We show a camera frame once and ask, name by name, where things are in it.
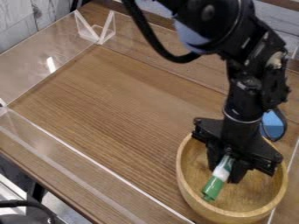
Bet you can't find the clear acrylic barrier wall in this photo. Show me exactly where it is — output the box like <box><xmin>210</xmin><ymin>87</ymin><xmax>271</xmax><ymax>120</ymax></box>
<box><xmin>0</xmin><ymin>9</ymin><xmax>299</xmax><ymax>224</ymax></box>

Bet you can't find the brown wooden bowl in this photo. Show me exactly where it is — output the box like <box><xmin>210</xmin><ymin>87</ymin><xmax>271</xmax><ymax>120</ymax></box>
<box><xmin>177</xmin><ymin>134</ymin><xmax>289</xmax><ymax>224</ymax></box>

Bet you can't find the blue sponge block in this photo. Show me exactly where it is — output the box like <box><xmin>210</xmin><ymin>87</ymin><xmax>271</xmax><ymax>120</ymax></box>
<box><xmin>261</xmin><ymin>108</ymin><xmax>287</xmax><ymax>142</ymax></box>

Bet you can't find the green white Expo marker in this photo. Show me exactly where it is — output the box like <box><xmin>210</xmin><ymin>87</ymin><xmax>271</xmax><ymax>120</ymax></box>
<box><xmin>202</xmin><ymin>156</ymin><xmax>234</xmax><ymax>202</ymax></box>

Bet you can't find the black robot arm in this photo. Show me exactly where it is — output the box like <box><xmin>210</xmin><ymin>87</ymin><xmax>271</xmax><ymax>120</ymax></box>
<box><xmin>157</xmin><ymin>0</ymin><xmax>291</xmax><ymax>184</ymax></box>

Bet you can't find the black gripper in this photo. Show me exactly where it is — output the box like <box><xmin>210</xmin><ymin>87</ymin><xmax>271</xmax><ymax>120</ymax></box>
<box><xmin>191</xmin><ymin>118</ymin><xmax>285</xmax><ymax>184</ymax></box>

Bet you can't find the black equipment lower left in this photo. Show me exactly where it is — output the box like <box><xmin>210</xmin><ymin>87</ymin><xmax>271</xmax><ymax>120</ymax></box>
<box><xmin>0</xmin><ymin>199</ymin><xmax>60</xmax><ymax>224</ymax></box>

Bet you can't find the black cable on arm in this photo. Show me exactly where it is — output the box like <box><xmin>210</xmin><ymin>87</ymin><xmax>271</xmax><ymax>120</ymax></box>
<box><xmin>121</xmin><ymin>0</ymin><xmax>211</xmax><ymax>64</ymax></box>

